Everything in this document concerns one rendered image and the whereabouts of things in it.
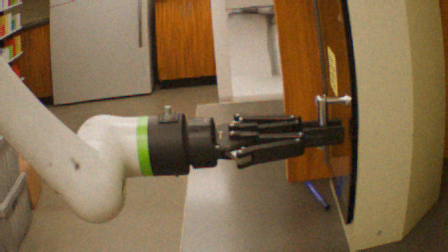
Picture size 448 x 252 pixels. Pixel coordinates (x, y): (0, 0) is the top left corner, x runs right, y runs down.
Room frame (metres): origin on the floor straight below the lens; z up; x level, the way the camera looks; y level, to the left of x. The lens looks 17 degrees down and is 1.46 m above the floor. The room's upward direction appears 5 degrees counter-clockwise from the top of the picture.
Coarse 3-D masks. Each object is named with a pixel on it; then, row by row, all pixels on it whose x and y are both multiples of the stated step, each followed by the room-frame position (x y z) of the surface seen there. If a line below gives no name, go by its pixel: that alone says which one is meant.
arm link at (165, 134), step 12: (168, 108) 0.91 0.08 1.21; (156, 120) 0.91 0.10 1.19; (168, 120) 0.90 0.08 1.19; (180, 120) 0.90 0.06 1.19; (156, 132) 0.89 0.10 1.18; (168, 132) 0.89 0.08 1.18; (180, 132) 0.88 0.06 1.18; (156, 144) 0.88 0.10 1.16; (168, 144) 0.88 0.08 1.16; (180, 144) 0.88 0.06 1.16; (156, 156) 0.88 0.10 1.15; (168, 156) 0.87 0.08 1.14; (180, 156) 0.87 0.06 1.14; (156, 168) 0.88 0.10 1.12; (168, 168) 0.88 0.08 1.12; (180, 168) 0.88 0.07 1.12
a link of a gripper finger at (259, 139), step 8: (232, 136) 0.90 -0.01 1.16; (240, 136) 0.90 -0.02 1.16; (248, 136) 0.90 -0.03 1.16; (256, 136) 0.89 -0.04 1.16; (264, 136) 0.90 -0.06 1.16; (272, 136) 0.90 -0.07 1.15; (280, 136) 0.89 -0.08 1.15; (288, 136) 0.89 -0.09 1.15; (296, 136) 0.89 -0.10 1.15; (304, 136) 0.89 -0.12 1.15; (256, 144) 0.90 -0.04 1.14
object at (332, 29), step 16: (320, 0) 1.08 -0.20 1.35; (336, 0) 0.89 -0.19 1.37; (320, 16) 1.11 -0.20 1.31; (336, 16) 0.92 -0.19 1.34; (320, 32) 1.14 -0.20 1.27; (336, 32) 0.94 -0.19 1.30; (336, 48) 0.96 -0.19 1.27; (336, 64) 0.98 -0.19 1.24; (352, 64) 0.86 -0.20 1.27; (352, 80) 0.86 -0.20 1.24; (352, 96) 0.86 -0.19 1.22; (336, 112) 1.02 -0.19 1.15; (352, 112) 0.86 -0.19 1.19; (352, 128) 0.86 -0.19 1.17; (352, 144) 0.86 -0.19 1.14; (336, 160) 1.02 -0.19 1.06; (352, 160) 0.86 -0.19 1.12; (336, 176) 1.02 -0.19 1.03; (352, 176) 0.86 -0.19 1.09; (336, 192) 1.01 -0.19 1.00; (352, 192) 0.86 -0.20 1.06
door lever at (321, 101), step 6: (318, 96) 0.91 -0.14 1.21; (324, 96) 0.90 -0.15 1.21; (330, 96) 0.91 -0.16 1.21; (336, 96) 0.90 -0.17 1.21; (342, 96) 0.90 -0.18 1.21; (318, 102) 0.90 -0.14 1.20; (324, 102) 0.90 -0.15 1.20; (330, 102) 0.90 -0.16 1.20; (336, 102) 0.90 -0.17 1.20; (342, 102) 0.90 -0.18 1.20; (318, 108) 0.90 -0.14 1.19; (324, 108) 0.90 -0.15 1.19; (318, 114) 0.90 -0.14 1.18; (324, 114) 0.90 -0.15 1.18; (318, 120) 0.91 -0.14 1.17; (324, 120) 0.90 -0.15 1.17; (318, 126) 0.91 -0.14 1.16; (324, 126) 0.90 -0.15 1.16
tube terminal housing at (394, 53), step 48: (384, 0) 0.85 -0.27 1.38; (432, 0) 0.96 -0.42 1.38; (384, 48) 0.85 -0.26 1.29; (432, 48) 0.93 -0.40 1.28; (384, 96) 0.85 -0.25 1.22; (432, 96) 0.92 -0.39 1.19; (384, 144) 0.85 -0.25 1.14; (432, 144) 0.93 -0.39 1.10; (384, 192) 0.85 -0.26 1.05; (432, 192) 0.95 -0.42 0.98; (384, 240) 0.85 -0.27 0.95
